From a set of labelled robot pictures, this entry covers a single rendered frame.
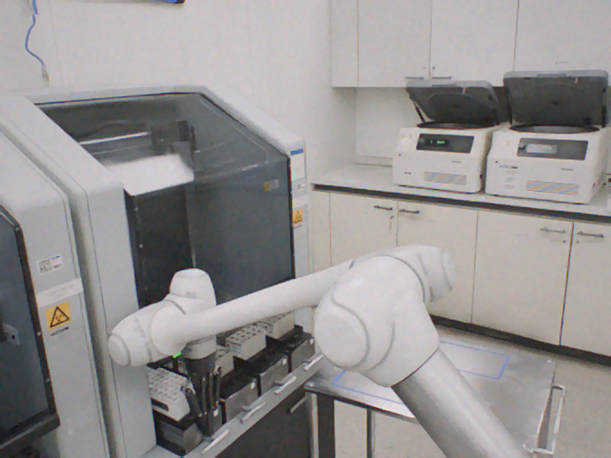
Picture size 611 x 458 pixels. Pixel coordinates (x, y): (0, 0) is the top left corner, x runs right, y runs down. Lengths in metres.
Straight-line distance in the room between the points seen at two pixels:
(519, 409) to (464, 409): 0.69
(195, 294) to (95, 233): 0.26
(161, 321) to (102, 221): 0.26
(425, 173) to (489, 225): 0.49
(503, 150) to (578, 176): 0.42
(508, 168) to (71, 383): 2.59
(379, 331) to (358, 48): 3.24
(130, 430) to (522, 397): 1.00
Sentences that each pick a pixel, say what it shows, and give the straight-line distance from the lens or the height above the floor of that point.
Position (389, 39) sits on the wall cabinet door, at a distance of 3.82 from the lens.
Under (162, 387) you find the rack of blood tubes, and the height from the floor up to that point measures 0.86.
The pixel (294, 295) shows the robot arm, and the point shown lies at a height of 1.23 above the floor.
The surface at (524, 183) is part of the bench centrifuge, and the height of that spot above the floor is 1.00.
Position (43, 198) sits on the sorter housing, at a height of 1.44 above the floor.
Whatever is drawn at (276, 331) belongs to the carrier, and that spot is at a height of 0.85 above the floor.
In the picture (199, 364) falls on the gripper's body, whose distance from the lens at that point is 1.40.
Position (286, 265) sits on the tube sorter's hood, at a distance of 1.79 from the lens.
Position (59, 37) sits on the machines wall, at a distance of 2.55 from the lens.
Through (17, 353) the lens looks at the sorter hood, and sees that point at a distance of 1.24.
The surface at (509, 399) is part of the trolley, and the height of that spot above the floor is 0.82.
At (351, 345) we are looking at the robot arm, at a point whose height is 1.29.
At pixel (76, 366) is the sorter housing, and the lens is 1.34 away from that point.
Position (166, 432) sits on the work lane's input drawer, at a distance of 1.56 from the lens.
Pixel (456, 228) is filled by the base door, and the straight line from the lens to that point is 3.47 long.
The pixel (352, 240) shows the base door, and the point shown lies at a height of 0.50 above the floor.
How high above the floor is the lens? 1.68
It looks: 17 degrees down
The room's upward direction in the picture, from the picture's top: 2 degrees counter-clockwise
